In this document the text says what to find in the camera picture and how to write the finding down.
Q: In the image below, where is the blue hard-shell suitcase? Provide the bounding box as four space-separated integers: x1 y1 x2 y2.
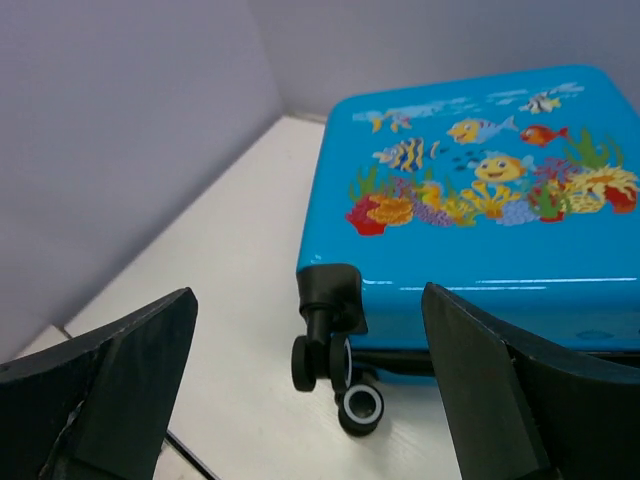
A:
291 65 639 437

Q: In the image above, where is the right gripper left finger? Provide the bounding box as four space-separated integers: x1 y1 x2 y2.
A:
1 288 198 479

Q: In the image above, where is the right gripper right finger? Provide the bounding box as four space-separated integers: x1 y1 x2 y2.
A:
421 283 639 479

